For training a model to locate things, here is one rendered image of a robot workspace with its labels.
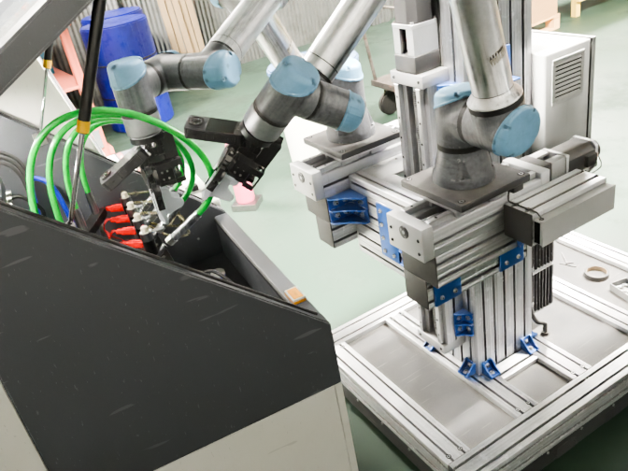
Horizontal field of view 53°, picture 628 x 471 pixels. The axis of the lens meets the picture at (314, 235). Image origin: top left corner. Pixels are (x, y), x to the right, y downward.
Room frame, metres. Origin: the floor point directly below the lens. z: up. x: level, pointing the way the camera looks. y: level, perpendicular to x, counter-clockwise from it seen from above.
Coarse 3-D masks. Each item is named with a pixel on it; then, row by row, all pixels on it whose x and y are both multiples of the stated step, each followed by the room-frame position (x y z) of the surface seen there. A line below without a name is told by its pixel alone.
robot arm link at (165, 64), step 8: (160, 56) 1.36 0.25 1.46; (168, 56) 1.35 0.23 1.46; (176, 56) 1.34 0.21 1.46; (152, 64) 1.33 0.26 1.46; (160, 64) 1.34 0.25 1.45; (168, 64) 1.33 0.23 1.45; (176, 64) 1.32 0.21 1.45; (160, 72) 1.32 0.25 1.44; (168, 72) 1.32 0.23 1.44; (176, 72) 1.31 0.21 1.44; (168, 80) 1.32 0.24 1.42; (176, 80) 1.31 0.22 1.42; (168, 88) 1.34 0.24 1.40; (176, 88) 1.33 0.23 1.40; (184, 88) 1.32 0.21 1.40
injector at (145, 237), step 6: (144, 234) 1.26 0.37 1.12; (150, 234) 1.26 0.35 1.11; (144, 240) 1.25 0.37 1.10; (150, 240) 1.26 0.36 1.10; (144, 246) 1.26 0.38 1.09; (150, 246) 1.25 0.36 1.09; (156, 246) 1.27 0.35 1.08; (162, 246) 1.27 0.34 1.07; (150, 252) 1.25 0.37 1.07; (156, 252) 1.26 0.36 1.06; (162, 252) 1.27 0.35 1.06
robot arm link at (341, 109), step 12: (324, 84) 1.10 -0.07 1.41; (324, 96) 1.08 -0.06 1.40; (336, 96) 1.10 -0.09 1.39; (348, 96) 1.11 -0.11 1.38; (360, 96) 1.14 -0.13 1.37; (324, 108) 1.08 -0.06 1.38; (336, 108) 1.09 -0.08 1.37; (348, 108) 1.10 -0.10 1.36; (360, 108) 1.11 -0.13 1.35; (312, 120) 1.09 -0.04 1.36; (324, 120) 1.09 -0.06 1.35; (336, 120) 1.09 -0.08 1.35; (348, 120) 1.10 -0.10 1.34; (360, 120) 1.11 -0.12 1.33; (348, 132) 1.12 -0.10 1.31
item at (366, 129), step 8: (368, 112) 1.83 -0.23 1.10; (368, 120) 1.81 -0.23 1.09; (328, 128) 1.83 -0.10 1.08; (360, 128) 1.78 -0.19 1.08; (368, 128) 1.79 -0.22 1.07; (328, 136) 1.82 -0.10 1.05; (336, 136) 1.79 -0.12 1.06; (344, 136) 1.78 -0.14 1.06; (352, 136) 1.77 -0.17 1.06; (360, 136) 1.77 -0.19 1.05; (368, 136) 1.79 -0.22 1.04
